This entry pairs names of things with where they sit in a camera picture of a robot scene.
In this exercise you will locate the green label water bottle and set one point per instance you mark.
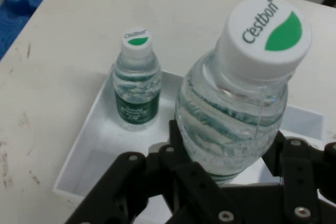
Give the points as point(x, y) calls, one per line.
point(136, 103)
point(231, 119)

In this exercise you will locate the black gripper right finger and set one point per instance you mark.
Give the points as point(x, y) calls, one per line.
point(299, 176)

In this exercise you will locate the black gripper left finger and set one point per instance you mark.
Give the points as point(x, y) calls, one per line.
point(147, 187)

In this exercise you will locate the light blue foam mat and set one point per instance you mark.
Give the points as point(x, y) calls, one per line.
point(10, 30)

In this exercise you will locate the white box with blue side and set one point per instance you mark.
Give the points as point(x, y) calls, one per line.
point(92, 161)

